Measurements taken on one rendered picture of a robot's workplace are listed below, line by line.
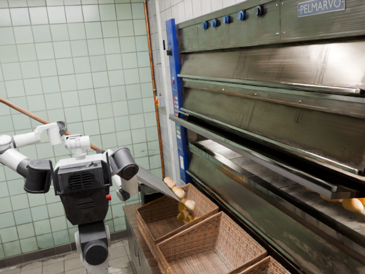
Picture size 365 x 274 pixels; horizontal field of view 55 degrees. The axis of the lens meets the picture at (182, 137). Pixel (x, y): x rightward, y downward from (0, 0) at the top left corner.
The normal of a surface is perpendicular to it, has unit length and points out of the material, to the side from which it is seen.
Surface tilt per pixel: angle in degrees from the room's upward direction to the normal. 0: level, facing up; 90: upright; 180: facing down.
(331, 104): 90
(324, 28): 90
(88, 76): 90
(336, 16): 90
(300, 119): 69
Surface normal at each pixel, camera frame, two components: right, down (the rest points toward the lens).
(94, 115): 0.32, 0.19
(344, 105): -0.94, 0.15
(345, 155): -0.92, -0.18
